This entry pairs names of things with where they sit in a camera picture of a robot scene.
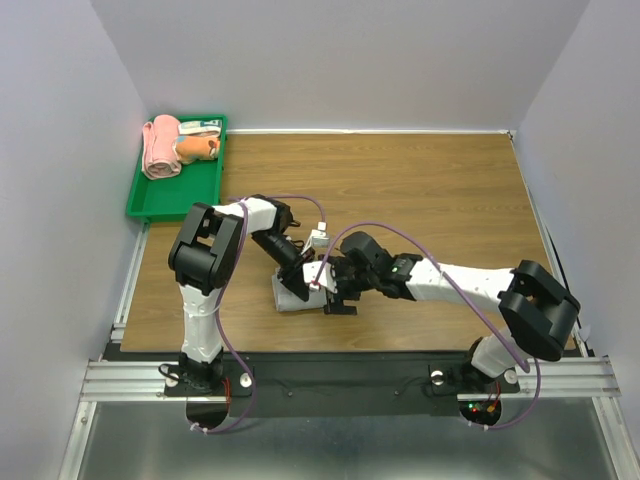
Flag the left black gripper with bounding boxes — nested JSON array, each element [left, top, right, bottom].
[[250, 229, 314, 301]]

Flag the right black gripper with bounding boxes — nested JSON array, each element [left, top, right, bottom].
[[324, 257, 377, 316]]

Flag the yellow green towel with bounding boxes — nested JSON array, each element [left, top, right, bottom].
[[271, 274, 326, 312]]

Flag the orange polka dot towel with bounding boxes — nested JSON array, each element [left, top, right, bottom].
[[173, 135, 221, 165]]

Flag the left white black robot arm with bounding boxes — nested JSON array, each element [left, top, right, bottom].
[[160, 195, 315, 395]]

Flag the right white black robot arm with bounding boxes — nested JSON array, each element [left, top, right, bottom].
[[305, 231, 581, 390]]

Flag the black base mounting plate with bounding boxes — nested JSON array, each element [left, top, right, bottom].
[[164, 351, 520, 418]]

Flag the green plastic tray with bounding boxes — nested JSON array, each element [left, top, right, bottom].
[[126, 115, 228, 223]]

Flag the rolled white blue towel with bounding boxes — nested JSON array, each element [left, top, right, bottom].
[[178, 119, 224, 137]]

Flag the rolled pink towel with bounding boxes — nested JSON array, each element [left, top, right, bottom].
[[141, 114, 182, 180]]

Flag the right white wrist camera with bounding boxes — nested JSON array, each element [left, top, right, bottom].
[[302, 261, 338, 294]]

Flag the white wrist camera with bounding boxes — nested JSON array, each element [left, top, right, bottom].
[[302, 221, 331, 252], [302, 261, 338, 294]]

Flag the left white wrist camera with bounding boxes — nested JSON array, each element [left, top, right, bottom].
[[302, 221, 331, 252]]

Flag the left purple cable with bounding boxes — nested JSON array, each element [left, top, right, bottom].
[[189, 194, 329, 435]]

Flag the aluminium frame rail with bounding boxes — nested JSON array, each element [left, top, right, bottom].
[[80, 357, 621, 402]]

